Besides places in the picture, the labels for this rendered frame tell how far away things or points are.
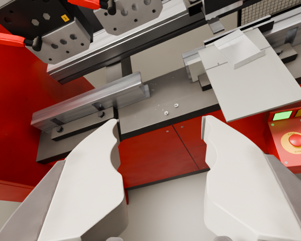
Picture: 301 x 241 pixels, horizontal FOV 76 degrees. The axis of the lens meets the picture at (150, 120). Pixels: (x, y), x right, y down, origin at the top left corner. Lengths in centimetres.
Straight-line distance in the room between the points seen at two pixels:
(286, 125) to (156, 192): 106
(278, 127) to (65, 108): 77
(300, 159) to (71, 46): 72
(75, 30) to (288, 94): 53
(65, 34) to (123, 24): 14
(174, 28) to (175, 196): 111
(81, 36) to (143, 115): 35
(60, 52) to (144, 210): 126
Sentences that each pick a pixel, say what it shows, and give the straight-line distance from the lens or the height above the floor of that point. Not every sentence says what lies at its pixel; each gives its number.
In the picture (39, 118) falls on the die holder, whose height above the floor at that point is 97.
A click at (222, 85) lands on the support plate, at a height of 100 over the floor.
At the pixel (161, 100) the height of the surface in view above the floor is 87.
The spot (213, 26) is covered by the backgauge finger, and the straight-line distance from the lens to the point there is 73.
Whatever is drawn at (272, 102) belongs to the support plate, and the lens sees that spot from 54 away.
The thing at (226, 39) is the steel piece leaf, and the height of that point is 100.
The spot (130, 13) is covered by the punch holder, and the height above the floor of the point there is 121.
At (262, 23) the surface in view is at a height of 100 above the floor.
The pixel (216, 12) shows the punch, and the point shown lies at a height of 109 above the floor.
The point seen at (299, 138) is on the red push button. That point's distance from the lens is 72.
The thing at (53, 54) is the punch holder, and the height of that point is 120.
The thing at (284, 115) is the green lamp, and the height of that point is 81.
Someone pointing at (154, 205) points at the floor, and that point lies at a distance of 155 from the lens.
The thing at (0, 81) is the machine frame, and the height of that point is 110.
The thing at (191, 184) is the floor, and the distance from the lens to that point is 150.
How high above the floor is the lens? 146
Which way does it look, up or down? 56 degrees down
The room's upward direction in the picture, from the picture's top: 38 degrees counter-clockwise
